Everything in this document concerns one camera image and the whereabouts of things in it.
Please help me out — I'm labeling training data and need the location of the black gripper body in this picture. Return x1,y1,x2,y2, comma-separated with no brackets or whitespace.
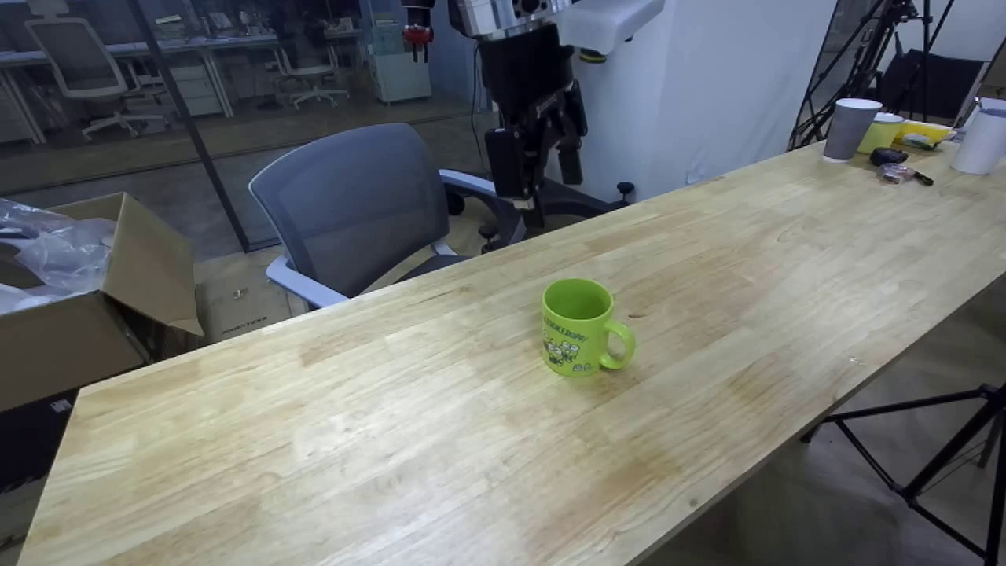
478,26,578,135

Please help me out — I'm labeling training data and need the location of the green plastic mug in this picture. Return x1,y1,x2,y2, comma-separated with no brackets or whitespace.
538,272,637,382

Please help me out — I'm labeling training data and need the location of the grey paper cup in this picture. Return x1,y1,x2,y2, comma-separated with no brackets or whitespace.
820,93,887,167

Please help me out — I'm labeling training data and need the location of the white cylindrical cup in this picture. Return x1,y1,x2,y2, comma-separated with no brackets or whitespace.
948,93,1006,178

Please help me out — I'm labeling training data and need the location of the red hanging object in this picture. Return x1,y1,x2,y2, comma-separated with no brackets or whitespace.
398,2,438,55

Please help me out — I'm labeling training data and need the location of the pale green cabinet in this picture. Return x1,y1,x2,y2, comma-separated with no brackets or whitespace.
365,0,434,106

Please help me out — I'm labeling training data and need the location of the grey office chair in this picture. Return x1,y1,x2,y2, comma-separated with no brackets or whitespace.
245,118,529,313

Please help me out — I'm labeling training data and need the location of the white swivel chair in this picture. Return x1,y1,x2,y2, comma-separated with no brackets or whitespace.
264,42,355,114

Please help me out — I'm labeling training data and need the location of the small yellow container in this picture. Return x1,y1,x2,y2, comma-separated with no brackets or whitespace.
858,109,908,157

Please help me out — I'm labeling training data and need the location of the black slanted pole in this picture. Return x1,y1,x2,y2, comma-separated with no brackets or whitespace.
121,0,254,255

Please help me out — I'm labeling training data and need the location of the small black tool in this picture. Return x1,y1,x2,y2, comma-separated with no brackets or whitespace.
867,146,937,187

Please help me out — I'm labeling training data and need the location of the yellow flat object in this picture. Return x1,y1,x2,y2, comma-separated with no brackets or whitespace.
898,117,960,150

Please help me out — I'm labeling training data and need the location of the black bag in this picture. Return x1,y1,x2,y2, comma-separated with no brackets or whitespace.
877,44,991,126

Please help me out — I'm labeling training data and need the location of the white mesh office chair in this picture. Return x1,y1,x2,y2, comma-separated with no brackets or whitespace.
22,12,142,142

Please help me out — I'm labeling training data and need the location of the clear plastic wrapping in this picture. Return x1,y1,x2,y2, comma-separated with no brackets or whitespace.
0,198,118,317

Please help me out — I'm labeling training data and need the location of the brown cardboard box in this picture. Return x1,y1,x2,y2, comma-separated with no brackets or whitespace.
0,192,206,417

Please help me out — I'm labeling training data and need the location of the black tripod stand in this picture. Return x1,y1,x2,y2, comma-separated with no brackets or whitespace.
799,381,1006,566

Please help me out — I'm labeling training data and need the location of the white drawer pedestal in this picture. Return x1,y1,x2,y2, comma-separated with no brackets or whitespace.
165,55,234,118

